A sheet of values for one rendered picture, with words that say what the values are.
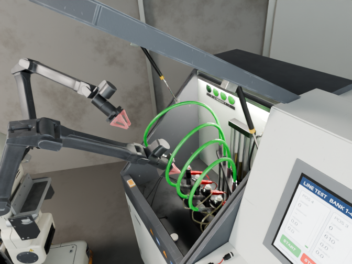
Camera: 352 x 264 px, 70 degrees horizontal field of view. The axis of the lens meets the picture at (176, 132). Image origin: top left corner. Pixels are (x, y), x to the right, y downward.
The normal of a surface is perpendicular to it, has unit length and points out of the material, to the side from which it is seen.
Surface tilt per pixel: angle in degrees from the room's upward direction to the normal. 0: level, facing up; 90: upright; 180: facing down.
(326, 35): 90
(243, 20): 90
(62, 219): 0
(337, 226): 76
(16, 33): 90
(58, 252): 0
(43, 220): 8
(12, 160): 104
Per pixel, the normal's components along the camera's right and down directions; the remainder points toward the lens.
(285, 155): -0.85, 0.11
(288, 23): 0.15, 0.53
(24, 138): 0.36, 0.70
